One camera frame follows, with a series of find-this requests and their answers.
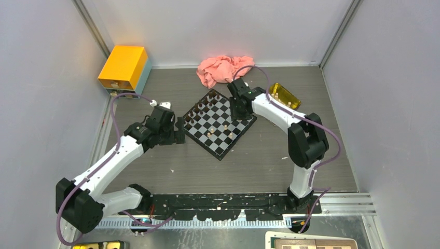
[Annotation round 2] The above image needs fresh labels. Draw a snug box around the gold tin tray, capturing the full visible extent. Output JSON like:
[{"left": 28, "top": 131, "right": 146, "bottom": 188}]
[{"left": 269, "top": 82, "right": 301, "bottom": 110}]

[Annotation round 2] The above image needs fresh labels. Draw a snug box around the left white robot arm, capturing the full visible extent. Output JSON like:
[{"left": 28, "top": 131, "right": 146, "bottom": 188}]
[{"left": 56, "top": 102, "right": 176, "bottom": 233}]

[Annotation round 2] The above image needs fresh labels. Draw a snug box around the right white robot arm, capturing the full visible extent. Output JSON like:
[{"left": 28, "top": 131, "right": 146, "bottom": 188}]
[{"left": 227, "top": 78, "right": 329, "bottom": 213}]

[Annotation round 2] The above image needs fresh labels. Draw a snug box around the black white chess board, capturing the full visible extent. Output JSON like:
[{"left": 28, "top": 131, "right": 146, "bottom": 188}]
[{"left": 183, "top": 89, "right": 257, "bottom": 161}]

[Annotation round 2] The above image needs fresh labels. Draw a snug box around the boxed chess board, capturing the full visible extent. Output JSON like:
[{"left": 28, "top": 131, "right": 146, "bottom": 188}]
[{"left": 265, "top": 231, "right": 358, "bottom": 249}]

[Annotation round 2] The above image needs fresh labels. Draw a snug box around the pink crumpled cloth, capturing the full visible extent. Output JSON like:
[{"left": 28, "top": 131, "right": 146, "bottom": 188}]
[{"left": 196, "top": 56, "right": 255, "bottom": 89}]

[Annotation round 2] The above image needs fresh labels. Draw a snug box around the yellow teal drawer box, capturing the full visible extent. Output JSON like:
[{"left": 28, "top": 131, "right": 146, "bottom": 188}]
[{"left": 98, "top": 45, "right": 152, "bottom": 96}]

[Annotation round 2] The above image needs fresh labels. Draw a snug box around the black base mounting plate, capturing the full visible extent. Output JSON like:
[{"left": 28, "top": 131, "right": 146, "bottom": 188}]
[{"left": 132, "top": 193, "right": 321, "bottom": 222}]

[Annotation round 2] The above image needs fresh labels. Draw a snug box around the yellow object at edge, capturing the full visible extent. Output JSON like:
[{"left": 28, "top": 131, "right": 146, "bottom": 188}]
[{"left": 72, "top": 240, "right": 128, "bottom": 249}]

